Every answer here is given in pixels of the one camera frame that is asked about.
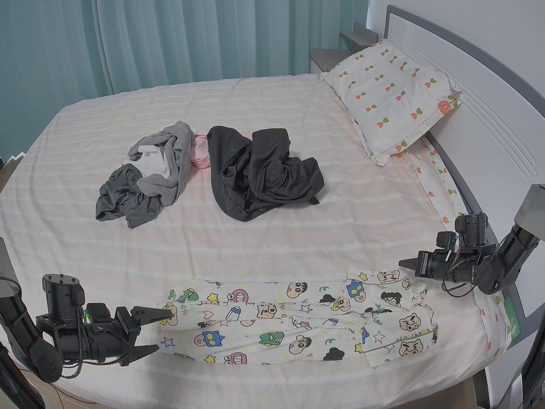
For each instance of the pink garment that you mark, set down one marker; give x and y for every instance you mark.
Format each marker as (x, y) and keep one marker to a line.
(200, 154)

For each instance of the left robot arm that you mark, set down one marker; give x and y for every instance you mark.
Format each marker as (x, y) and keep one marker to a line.
(25, 339)

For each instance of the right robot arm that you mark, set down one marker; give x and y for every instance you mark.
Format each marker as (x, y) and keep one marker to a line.
(494, 271)

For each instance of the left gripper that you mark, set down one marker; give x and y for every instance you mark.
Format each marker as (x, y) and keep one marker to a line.
(106, 341)

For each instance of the black shirt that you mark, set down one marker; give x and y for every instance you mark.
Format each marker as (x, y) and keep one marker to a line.
(264, 173)

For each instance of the white printed pyjama top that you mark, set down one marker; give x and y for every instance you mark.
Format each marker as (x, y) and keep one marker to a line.
(276, 318)

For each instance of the bed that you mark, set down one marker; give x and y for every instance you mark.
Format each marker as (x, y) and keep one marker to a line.
(276, 109)

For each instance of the light grey garment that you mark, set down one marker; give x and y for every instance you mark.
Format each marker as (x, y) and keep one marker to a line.
(181, 151)

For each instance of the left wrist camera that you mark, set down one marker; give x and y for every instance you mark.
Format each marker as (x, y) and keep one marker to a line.
(98, 311)

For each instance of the blue-green curtain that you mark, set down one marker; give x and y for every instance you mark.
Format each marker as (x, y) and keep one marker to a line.
(170, 24)

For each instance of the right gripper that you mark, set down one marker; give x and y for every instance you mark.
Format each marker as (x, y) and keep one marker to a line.
(436, 266)

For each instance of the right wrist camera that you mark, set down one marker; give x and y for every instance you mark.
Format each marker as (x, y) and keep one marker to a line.
(445, 240)

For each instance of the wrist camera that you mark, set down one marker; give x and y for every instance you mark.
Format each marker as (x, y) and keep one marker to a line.
(445, 240)
(98, 311)

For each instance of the white printed pillow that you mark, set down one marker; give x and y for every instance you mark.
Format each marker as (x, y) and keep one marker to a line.
(391, 96)

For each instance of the grey bedside table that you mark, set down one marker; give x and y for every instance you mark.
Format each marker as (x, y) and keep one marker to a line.
(325, 58)

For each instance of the dark grey garment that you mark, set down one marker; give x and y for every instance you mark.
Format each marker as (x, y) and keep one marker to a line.
(127, 202)

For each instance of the white garment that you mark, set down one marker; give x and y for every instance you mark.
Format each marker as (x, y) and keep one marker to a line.
(151, 160)

